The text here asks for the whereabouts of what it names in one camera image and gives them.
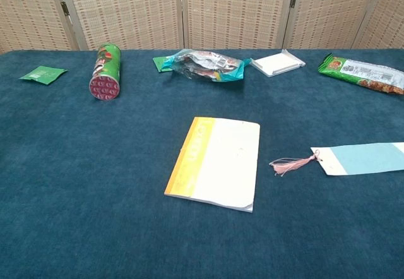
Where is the white lined notebook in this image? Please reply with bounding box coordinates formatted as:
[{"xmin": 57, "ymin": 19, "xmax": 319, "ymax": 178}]
[{"xmin": 163, "ymin": 116, "xmax": 261, "ymax": 213}]

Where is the light blue tasselled bookmark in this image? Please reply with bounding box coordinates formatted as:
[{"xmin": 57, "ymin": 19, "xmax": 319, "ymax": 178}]
[{"xmin": 269, "ymin": 142, "xmax": 404, "ymax": 177}]

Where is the dark blue table surface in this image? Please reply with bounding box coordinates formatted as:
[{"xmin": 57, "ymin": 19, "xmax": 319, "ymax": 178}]
[{"xmin": 0, "ymin": 49, "xmax": 404, "ymax": 279}]

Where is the teal clear snack bag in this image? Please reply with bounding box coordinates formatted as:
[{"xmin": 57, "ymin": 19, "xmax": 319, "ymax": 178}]
[{"xmin": 160, "ymin": 49, "xmax": 252, "ymax": 83}]

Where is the small green sachet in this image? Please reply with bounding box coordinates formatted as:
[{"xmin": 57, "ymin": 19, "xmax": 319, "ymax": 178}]
[
  {"xmin": 152, "ymin": 55, "xmax": 177, "ymax": 73},
  {"xmin": 18, "ymin": 65, "xmax": 69, "ymax": 86}
]

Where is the white plastic box lid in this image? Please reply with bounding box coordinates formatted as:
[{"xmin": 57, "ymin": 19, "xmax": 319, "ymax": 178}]
[{"xmin": 251, "ymin": 49, "xmax": 306, "ymax": 78}]

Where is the green chips can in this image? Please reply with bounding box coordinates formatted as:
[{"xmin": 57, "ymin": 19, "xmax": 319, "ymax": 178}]
[{"xmin": 88, "ymin": 43, "xmax": 122, "ymax": 102}]

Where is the woven folding screen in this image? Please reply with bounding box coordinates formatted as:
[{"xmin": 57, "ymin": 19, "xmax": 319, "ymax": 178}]
[{"xmin": 0, "ymin": 0, "xmax": 404, "ymax": 51}]

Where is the green peanut snack packet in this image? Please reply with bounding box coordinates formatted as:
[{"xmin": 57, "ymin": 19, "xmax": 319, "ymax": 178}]
[{"xmin": 318, "ymin": 54, "xmax": 404, "ymax": 96}]

